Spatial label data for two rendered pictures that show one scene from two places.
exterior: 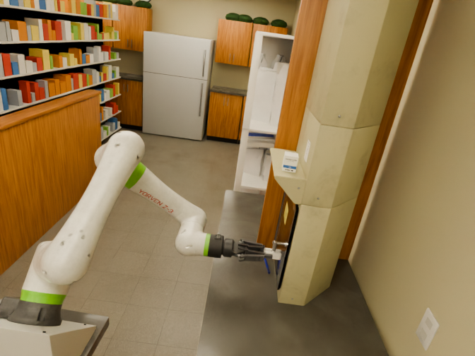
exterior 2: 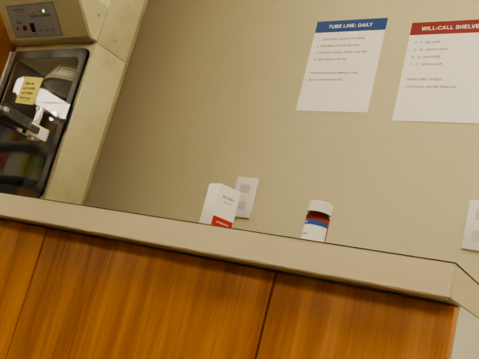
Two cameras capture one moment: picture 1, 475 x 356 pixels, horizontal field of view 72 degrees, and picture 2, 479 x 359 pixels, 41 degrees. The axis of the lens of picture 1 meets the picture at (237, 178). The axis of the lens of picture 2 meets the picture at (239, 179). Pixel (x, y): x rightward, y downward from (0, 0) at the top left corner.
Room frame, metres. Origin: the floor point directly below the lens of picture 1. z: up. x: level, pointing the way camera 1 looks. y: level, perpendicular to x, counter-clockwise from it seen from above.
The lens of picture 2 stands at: (-0.18, 0.74, 0.81)
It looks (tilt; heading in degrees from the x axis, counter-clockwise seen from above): 13 degrees up; 305
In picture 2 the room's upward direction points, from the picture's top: 15 degrees clockwise
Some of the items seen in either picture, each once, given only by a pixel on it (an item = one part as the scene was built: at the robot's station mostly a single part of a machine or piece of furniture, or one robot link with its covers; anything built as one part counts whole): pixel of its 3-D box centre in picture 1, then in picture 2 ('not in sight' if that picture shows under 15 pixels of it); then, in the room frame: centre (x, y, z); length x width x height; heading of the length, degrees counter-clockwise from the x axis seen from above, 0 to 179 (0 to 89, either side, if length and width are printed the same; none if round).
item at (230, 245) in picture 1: (234, 248); not in sight; (1.11, -0.03, 1.14); 0.09 x 0.08 x 0.07; 91
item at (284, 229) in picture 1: (283, 231); (26, 119); (1.22, -0.23, 1.19); 0.30 x 0.01 x 0.40; 0
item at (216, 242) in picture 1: (216, 245); not in sight; (1.11, 0.05, 1.15); 0.09 x 0.06 x 0.12; 1
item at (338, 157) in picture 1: (321, 208); (78, 93); (1.22, -0.37, 1.32); 0.32 x 0.25 x 0.77; 1
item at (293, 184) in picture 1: (284, 173); (44, 16); (1.22, -0.18, 1.46); 0.32 x 0.11 x 0.10; 1
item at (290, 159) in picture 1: (290, 162); not in sight; (1.14, -0.18, 1.54); 0.05 x 0.05 x 0.06; 86
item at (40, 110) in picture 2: (277, 250); (41, 125); (1.11, -0.20, 1.17); 0.05 x 0.03 x 0.10; 90
